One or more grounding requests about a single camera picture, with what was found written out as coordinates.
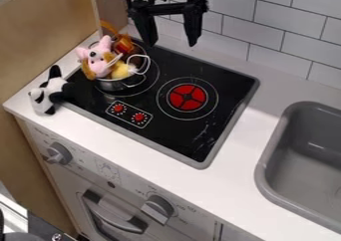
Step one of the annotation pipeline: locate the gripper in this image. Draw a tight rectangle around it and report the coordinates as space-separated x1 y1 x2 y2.
121 0 209 48

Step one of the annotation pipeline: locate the orange toy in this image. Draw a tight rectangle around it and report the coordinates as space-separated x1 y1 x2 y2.
100 20 137 56

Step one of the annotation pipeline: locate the yellow toy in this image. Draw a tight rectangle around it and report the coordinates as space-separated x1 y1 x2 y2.
110 61 139 81

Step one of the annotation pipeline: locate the toy stove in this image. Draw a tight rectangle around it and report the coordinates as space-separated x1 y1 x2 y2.
56 36 261 170

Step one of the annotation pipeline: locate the toy sink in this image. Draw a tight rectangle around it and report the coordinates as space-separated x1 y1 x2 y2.
252 101 341 235

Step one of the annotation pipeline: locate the silver pot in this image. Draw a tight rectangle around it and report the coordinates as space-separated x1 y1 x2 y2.
86 39 154 93

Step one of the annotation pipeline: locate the pink plush animal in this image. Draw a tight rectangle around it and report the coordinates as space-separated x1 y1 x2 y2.
74 35 125 79

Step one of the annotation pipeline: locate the black and white plush animal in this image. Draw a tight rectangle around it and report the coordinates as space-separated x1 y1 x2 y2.
26 64 77 117

